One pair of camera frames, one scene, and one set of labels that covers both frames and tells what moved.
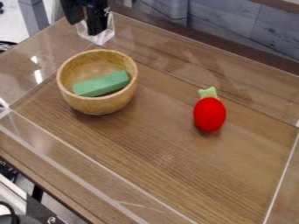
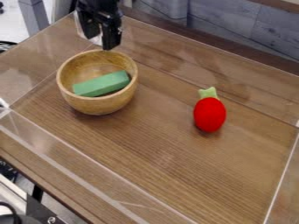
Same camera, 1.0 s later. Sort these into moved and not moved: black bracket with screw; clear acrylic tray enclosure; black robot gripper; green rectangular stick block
Moved: black robot gripper
Not moved: black bracket with screw; green rectangular stick block; clear acrylic tray enclosure
